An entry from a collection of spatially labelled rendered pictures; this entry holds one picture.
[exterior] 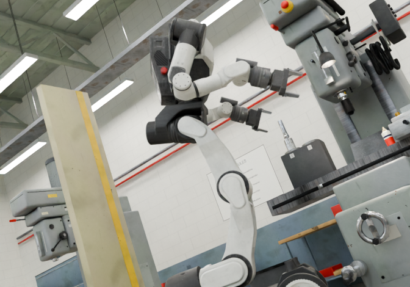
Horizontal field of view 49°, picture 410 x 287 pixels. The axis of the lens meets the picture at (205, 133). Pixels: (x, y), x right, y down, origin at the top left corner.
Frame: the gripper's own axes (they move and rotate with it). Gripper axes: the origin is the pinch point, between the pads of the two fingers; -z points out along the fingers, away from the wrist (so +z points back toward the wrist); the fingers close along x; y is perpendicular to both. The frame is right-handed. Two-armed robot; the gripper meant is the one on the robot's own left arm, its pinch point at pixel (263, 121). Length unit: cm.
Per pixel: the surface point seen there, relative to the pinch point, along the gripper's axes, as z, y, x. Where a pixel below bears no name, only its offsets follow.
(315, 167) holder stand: -25.3, -20.2, -21.3
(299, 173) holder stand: -19.7, -15.6, -25.2
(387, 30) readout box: -47, -28, 58
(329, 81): -18.3, -35.4, 18.6
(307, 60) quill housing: -9.1, -24.8, 30.2
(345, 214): -24, -62, -44
